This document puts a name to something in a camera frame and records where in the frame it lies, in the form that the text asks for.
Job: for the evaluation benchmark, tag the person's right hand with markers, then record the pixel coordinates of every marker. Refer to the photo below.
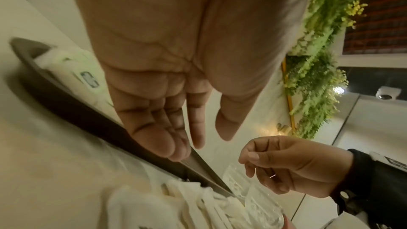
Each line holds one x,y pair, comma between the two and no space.
302,165

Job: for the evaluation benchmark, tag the person's left hand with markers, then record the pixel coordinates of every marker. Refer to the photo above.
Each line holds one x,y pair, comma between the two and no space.
175,34

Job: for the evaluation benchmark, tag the clear patterned glass cup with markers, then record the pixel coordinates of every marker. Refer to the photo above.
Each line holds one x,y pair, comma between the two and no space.
264,210
235,177

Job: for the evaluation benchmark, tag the row of tea bags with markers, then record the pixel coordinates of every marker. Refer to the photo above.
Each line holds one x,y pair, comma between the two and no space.
73,72

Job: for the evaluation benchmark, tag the brown tray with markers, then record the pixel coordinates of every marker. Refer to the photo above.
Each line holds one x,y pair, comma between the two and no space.
79,117

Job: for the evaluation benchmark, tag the pile of white sugar sachets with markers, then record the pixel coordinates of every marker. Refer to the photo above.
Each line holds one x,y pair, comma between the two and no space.
178,207

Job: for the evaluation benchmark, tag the yellow metal bar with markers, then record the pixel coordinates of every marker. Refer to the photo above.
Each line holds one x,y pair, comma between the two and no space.
289,97

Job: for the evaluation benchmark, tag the black right wristband with markers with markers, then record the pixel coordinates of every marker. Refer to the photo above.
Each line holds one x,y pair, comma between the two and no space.
375,192

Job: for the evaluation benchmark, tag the green plant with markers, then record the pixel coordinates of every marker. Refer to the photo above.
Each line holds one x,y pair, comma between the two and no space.
321,72

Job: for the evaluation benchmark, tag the white dome security camera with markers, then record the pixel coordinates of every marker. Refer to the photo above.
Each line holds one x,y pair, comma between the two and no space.
387,93

